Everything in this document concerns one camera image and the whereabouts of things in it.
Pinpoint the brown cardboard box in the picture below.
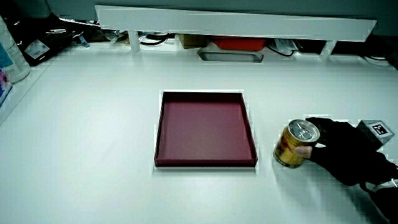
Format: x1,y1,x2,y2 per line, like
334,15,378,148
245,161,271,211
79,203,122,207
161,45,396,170
178,34,208,50

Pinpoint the black plastic bag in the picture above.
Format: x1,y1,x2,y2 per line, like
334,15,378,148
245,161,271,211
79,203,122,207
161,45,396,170
2,12,94,67

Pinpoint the white plastic bottle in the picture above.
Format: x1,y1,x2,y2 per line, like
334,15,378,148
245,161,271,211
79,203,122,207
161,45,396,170
0,15,31,84

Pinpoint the maroon shallow tray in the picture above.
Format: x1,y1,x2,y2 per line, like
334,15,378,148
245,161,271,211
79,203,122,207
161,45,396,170
154,91,259,167

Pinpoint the orange box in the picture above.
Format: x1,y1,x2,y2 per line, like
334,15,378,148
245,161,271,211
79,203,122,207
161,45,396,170
211,36,268,52

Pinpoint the black cable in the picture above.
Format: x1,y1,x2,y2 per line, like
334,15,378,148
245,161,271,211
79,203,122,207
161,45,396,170
138,33,174,47
267,43,295,58

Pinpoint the white desk shelf riser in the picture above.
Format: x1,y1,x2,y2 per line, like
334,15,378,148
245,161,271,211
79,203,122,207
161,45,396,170
95,4,377,60

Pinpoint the person's right forearm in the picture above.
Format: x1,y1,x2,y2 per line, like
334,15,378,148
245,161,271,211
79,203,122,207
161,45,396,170
360,182,398,224

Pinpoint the white desk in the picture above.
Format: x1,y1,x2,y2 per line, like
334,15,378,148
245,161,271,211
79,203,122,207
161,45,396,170
0,40,398,224

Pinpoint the person's right hand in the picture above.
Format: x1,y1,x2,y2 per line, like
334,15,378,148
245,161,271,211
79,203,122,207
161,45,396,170
294,116,398,187

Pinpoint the floral print packet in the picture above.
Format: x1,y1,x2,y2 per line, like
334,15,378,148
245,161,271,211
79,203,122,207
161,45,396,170
0,68,14,108

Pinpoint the gold red bull can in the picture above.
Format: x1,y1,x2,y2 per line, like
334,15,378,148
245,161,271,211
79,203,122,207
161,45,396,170
272,119,321,169

